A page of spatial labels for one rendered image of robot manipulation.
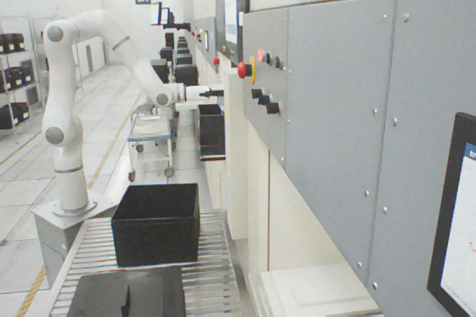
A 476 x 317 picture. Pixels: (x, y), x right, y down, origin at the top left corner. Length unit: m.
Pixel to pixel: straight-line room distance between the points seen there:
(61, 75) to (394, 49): 1.41
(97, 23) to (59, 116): 0.39
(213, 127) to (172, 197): 0.33
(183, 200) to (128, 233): 0.31
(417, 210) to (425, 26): 0.13
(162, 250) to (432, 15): 1.15
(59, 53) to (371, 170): 1.35
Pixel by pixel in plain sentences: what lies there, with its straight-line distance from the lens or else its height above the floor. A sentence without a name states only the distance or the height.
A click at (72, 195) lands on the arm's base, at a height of 0.84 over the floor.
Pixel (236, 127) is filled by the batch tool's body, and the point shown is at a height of 1.24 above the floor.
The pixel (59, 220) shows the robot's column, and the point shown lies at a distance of 1.74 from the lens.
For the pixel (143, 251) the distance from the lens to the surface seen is 1.33.
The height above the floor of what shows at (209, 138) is 1.08.
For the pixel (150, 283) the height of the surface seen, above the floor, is 0.86.
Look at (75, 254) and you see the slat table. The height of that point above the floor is 0.76.
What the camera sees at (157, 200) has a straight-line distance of 1.53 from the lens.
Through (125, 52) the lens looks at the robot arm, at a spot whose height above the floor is 1.43.
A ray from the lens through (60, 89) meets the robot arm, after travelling 1.62.
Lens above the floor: 1.54
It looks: 17 degrees down
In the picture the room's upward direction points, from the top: 1 degrees counter-clockwise
